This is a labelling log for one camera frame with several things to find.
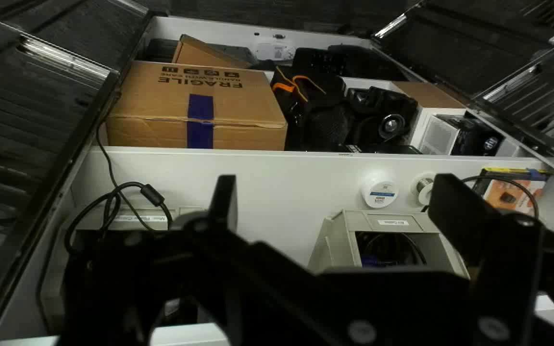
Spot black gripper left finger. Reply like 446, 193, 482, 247
182, 174, 355, 346

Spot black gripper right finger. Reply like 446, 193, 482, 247
428, 172, 546, 346

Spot small white box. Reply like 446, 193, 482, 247
409, 107, 467, 158

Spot cardboard box with blue tape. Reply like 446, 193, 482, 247
103, 60, 290, 153

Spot plain cardboard box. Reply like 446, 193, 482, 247
171, 33, 249, 70

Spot small white tape roll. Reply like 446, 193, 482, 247
413, 172, 438, 208

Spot white metal shelf unit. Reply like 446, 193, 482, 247
0, 16, 554, 346

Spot orange black package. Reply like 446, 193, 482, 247
471, 168, 551, 220

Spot black boxy device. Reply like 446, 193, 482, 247
450, 114, 505, 158

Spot white roll with blue label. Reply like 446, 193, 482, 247
359, 172, 400, 212

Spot black round lens device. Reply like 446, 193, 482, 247
344, 85, 419, 155

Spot metal server rack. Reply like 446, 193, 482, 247
0, 0, 153, 345
371, 0, 554, 189

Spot black cable with ferrite bead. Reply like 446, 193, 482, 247
63, 118, 174, 256

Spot grey bin with black cable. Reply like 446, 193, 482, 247
305, 208, 473, 281

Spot black bag with orange cord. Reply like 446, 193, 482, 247
269, 47, 355, 155

